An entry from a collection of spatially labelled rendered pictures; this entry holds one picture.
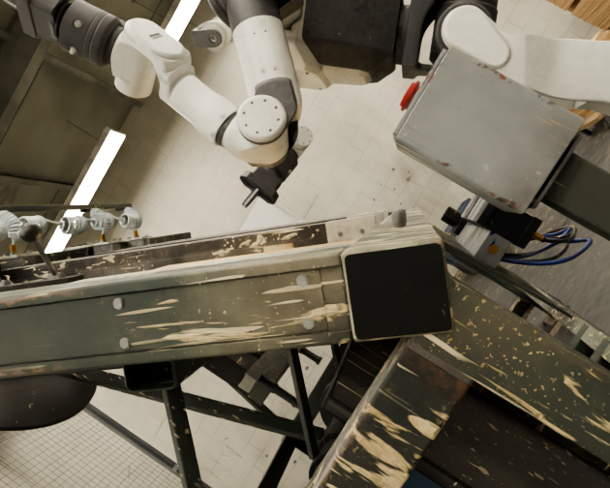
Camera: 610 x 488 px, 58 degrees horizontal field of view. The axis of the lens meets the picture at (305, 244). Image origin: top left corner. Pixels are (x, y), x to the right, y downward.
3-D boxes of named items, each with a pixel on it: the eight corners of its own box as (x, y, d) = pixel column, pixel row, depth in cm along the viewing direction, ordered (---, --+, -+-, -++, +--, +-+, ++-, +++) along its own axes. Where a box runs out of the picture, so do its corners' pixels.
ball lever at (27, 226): (64, 288, 102) (29, 227, 95) (45, 290, 102) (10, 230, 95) (73, 275, 105) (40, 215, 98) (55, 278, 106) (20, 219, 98)
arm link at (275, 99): (314, 158, 98) (285, 47, 103) (315, 128, 85) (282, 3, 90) (250, 172, 97) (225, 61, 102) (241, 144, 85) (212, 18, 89)
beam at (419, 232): (457, 333, 63) (444, 237, 62) (352, 344, 65) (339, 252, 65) (421, 228, 279) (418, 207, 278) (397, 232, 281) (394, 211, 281)
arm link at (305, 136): (288, 177, 168) (308, 152, 172) (298, 164, 158) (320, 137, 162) (259, 153, 166) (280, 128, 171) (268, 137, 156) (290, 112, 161)
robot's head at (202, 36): (237, 13, 121) (204, 15, 123) (224, 22, 114) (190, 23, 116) (241, 43, 124) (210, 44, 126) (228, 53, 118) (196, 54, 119)
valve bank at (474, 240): (627, 239, 82) (484, 158, 85) (571, 319, 84) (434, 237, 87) (546, 224, 131) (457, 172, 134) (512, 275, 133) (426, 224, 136)
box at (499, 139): (594, 123, 59) (446, 42, 61) (531, 219, 61) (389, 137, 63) (564, 136, 70) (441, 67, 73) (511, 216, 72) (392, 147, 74)
